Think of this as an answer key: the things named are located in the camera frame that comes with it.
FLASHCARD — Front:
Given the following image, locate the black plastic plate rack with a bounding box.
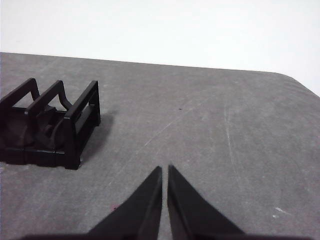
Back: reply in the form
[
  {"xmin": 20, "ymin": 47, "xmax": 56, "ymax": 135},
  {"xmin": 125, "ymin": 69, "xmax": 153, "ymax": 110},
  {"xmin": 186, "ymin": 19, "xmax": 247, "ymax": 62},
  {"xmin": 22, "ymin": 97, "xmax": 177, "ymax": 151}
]
[{"xmin": 0, "ymin": 77, "xmax": 102, "ymax": 171}]

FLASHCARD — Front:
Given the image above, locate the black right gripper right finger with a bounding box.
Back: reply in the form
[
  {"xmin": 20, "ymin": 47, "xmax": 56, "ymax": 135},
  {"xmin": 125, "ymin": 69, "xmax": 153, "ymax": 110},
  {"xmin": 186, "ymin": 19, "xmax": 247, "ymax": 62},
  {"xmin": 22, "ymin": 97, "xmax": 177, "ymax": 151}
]
[{"xmin": 166, "ymin": 164, "xmax": 245, "ymax": 240}]

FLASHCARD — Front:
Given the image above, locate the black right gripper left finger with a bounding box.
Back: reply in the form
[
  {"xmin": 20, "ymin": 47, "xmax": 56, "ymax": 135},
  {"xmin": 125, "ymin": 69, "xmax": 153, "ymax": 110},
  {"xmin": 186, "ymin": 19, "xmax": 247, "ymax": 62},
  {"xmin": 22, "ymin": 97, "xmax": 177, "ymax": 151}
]
[{"xmin": 87, "ymin": 165, "xmax": 164, "ymax": 240}]

